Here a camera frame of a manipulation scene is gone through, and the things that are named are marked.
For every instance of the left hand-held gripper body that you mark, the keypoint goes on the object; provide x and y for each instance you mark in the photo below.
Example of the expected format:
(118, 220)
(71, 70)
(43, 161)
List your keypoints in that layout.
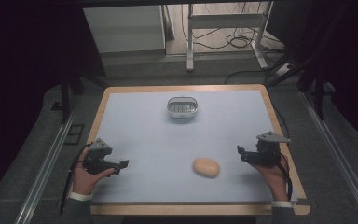
(95, 157)

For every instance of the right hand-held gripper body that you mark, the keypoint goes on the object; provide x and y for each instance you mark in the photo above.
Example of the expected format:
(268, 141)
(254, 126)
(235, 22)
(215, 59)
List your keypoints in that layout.
(266, 150)

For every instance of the potato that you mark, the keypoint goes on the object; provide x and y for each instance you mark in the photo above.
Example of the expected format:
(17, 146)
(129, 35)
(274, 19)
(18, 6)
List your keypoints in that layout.
(206, 167)

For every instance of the metal tin container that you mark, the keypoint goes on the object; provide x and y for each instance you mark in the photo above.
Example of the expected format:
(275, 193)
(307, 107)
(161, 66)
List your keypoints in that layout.
(182, 107)

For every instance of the person's left hand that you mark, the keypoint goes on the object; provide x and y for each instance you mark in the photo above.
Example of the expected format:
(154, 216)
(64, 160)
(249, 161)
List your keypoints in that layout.
(87, 178)

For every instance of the person's right hand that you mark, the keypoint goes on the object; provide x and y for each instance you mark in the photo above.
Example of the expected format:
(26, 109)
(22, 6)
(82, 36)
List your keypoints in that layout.
(273, 180)

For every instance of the white paper mat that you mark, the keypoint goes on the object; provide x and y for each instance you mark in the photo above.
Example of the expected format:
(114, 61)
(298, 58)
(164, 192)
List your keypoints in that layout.
(180, 146)

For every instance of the black tripod stand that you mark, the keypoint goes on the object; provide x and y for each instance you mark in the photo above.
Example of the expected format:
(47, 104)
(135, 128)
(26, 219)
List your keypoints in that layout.
(315, 77)
(71, 84)

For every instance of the white power strip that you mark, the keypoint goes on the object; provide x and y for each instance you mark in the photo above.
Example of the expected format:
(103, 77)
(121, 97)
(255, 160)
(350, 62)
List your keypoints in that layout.
(283, 69)

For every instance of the white metal stand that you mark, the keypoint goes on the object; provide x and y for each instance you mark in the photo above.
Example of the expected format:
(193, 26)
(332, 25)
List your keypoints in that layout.
(227, 23)

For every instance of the white board panel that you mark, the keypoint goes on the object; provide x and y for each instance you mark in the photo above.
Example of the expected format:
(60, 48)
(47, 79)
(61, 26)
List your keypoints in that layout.
(126, 29)

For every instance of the aluminium floor rail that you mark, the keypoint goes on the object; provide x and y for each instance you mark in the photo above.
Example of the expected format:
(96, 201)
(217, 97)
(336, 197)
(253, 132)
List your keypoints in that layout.
(338, 155)
(46, 169)

